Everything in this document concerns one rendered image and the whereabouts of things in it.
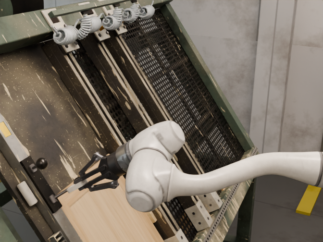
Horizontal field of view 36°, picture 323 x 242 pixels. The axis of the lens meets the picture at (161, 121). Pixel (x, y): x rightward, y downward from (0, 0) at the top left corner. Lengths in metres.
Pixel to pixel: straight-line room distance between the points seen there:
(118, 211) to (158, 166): 0.70
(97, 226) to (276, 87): 3.34
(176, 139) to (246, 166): 0.21
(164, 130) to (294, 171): 0.38
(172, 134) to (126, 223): 0.69
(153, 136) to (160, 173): 0.14
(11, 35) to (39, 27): 0.18
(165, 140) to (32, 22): 0.84
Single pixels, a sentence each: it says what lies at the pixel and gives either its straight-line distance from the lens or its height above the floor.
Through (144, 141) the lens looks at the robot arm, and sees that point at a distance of 1.41.
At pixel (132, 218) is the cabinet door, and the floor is 1.13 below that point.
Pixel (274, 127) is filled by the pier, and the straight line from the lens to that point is 5.05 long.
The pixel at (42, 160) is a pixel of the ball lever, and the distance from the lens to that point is 1.59.
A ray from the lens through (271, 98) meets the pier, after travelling 4.98.
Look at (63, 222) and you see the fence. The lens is 1.73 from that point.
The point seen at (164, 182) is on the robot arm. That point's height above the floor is 1.59.
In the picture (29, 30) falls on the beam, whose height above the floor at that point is 1.85.
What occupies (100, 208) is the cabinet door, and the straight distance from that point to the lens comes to 1.92.
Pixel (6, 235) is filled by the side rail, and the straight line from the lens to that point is 1.55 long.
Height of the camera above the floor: 2.18
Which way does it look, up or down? 19 degrees down
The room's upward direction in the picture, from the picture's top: 2 degrees clockwise
